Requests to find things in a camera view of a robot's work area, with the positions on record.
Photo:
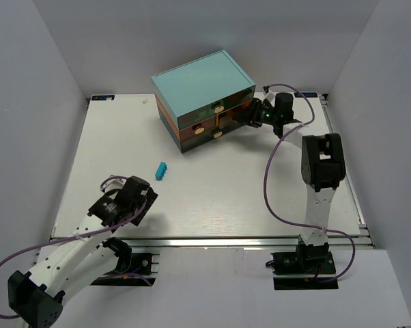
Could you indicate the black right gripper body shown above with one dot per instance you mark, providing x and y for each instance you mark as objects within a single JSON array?
[{"x": 252, "y": 113}]

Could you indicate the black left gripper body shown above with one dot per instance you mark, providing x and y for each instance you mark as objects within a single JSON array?
[{"x": 145, "y": 200}]

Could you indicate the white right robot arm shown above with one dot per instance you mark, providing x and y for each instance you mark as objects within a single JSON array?
[{"x": 322, "y": 162}]

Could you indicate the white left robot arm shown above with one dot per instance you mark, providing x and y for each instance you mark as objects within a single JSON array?
[{"x": 91, "y": 255}]

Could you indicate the long teal lego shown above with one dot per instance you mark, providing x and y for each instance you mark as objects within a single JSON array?
[{"x": 161, "y": 170}]

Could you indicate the right blue label sticker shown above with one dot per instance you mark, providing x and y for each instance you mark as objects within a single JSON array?
[{"x": 306, "y": 95}]

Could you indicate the blue label sticker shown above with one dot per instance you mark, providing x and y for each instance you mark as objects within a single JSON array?
[
  {"x": 306, "y": 95},
  {"x": 109, "y": 97}
]

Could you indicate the teal drawer cabinet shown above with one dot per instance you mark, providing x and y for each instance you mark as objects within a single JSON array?
[{"x": 197, "y": 100}]

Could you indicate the left blue label sticker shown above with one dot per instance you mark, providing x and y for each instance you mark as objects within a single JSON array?
[{"x": 109, "y": 97}]

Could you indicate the aluminium table front rail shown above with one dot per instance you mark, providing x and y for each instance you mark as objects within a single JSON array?
[{"x": 213, "y": 242}]

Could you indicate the aluminium table rail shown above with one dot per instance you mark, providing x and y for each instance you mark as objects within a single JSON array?
[
  {"x": 364, "y": 230},
  {"x": 213, "y": 242}
]

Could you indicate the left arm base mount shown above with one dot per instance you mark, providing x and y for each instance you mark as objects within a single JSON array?
[{"x": 141, "y": 270}]

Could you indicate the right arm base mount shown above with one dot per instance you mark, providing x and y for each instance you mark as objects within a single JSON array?
[{"x": 289, "y": 274}]

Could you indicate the aluminium table right rail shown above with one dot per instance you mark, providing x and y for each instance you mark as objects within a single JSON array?
[{"x": 364, "y": 230}]

